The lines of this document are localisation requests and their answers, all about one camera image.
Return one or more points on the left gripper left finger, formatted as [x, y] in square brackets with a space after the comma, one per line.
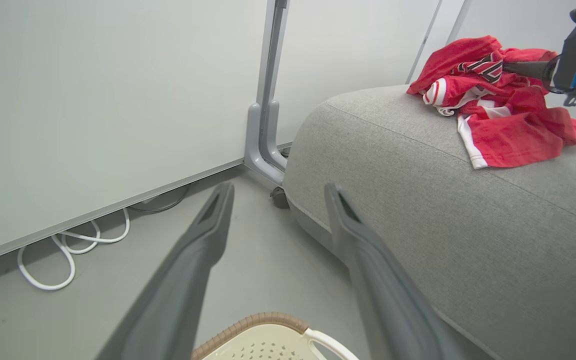
[178, 285]

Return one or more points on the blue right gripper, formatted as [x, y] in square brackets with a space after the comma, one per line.
[575, 60]

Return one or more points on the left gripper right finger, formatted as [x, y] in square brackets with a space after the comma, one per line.
[383, 290]

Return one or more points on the red and white garment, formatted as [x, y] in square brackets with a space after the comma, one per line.
[513, 135]

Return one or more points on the grey fabric sofa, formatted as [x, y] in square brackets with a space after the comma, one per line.
[468, 225]

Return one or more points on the white plastic laundry basket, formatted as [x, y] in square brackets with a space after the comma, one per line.
[258, 345]

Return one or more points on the black caster wheel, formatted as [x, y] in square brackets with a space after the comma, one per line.
[280, 198]

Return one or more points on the grey partition foot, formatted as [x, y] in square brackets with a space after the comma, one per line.
[274, 145]
[253, 150]

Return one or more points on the large white partition panel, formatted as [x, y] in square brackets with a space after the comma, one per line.
[93, 100]

